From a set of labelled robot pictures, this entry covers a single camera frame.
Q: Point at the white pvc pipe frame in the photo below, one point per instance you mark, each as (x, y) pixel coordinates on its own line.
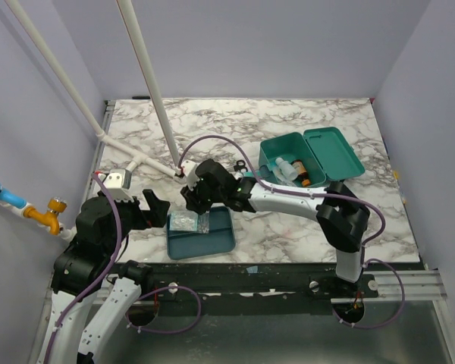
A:
(51, 140)

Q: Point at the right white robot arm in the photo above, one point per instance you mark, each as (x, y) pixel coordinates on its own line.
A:
(341, 216)

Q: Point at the teal medicine kit box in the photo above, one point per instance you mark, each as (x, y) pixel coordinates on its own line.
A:
(324, 152)

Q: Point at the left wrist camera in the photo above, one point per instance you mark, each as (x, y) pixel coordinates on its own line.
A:
(117, 182)

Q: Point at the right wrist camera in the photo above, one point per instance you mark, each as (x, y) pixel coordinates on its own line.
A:
(189, 170)

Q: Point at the black handled scissors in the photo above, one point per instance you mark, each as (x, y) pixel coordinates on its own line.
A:
(241, 166)

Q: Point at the clear zip bag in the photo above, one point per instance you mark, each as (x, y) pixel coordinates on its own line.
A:
(203, 225)

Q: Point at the white plastic bottle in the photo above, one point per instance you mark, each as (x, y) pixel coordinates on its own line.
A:
(286, 169)

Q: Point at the teal bandage packet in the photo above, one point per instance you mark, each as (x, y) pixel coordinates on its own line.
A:
(183, 221)

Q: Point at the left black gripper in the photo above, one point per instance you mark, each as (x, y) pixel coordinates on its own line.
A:
(155, 216)

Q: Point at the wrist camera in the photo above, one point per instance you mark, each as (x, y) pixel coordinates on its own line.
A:
(189, 170)
(117, 182)

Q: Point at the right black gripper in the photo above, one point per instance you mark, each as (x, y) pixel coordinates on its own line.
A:
(196, 195)

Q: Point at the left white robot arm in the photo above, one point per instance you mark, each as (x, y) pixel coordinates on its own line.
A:
(72, 336)

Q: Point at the orange blue pipe valve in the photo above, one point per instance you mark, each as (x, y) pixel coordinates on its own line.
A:
(48, 219)

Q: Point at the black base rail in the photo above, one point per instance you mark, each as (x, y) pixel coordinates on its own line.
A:
(180, 289)

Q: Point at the brown medicine bottle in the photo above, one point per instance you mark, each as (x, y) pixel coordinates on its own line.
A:
(302, 173)

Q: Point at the teal divided tray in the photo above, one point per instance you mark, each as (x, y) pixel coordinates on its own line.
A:
(191, 244)

